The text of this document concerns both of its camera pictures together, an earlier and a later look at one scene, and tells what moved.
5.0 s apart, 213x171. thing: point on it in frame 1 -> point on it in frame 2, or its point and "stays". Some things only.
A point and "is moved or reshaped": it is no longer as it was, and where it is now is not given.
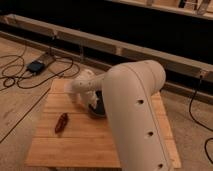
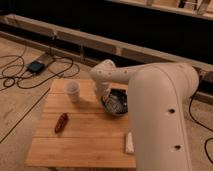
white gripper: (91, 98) -> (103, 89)
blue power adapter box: (35, 66) stays
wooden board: (85, 140) stays
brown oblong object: (61, 123) stays
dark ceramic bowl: (99, 109) is moved or reshaped
